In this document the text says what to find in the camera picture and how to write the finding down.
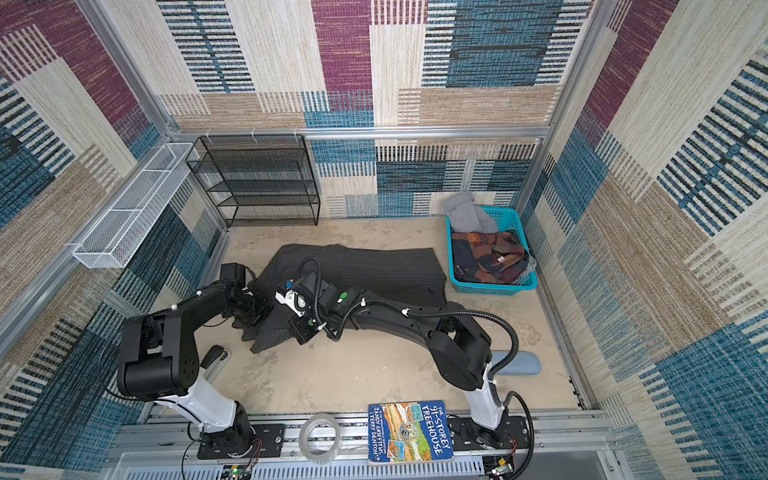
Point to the teal plastic laundry basket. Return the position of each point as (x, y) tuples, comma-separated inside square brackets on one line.
[(506, 219)]

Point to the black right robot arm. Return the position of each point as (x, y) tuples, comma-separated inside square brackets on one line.
[(468, 347)]

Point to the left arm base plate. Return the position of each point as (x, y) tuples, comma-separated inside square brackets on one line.
[(259, 441)]

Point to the light grey shirt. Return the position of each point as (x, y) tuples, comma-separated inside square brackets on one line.
[(466, 217)]

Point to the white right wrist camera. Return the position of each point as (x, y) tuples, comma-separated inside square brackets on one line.
[(293, 300)]

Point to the dark grey pinstripe shirt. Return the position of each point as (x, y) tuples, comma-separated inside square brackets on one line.
[(410, 276)]

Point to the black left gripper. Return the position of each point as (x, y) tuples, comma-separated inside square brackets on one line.
[(265, 307)]

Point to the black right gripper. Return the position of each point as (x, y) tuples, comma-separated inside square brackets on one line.
[(298, 328)]

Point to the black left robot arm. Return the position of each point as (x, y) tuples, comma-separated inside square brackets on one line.
[(158, 360)]

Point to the clear tape roll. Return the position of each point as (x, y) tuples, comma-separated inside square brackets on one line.
[(320, 438)]

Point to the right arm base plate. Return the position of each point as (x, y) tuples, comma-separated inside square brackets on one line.
[(466, 435)]

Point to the plaid red brown shirt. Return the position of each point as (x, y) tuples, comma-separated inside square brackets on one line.
[(496, 258)]

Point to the treehouse paperback book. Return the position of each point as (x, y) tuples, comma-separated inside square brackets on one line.
[(409, 432)]

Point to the blue oval case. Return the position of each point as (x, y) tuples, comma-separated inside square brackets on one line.
[(524, 364)]

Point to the black wire shelf rack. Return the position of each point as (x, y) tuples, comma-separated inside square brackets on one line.
[(257, 180)]

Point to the white wire mesh tray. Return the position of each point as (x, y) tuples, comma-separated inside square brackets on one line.
[(115, 238)]

